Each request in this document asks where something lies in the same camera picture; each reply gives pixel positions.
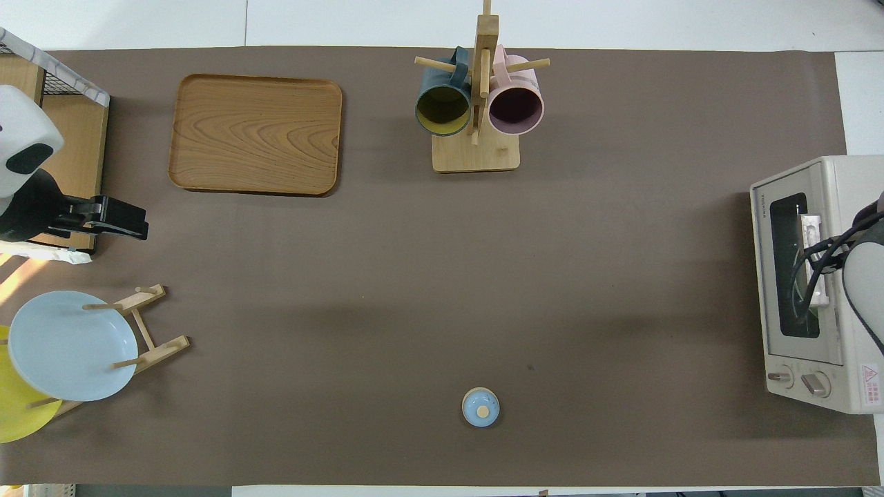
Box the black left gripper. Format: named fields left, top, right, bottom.
left=0, top=168, right=151, bottom=244

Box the wooden mug rack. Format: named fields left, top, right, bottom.
left=414, top=0, right=551, bottom=173

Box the glass oven door with handle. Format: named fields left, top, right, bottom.
left=751, top=174, right=845, bottom=367

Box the cream toaster oven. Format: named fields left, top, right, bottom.
left=750, top=155, right=884, bottom=415

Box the small blue lid with knob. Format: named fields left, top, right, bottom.
left=461, top=387, right=500, bottom=427

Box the brown table mat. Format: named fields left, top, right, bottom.
left=0, top=47, right=882, bottom=488

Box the pink mug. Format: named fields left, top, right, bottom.
left=488, top=45, right=546, bottom=137

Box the wooden plate rack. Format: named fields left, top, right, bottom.
left=28, top=283, right=191, bottom=419

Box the wire and wood shelf basket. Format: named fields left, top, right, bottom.
left=0, top=26, right=111, bottom=264

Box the yellow plate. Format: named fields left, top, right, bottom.
left=0, top=324, right=63, bottom=444

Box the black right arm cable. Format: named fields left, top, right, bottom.
left=789, top=207, right=884, bottom=327

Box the light blue plate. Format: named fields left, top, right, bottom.
left=8, top=290, right=139, bottom=402

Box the dark blue mug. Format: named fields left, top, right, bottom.
left=414, top=47, right=473, bottom=137

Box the wooden serving tray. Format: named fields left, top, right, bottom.
left=168, top=74, right=343, bottom=197

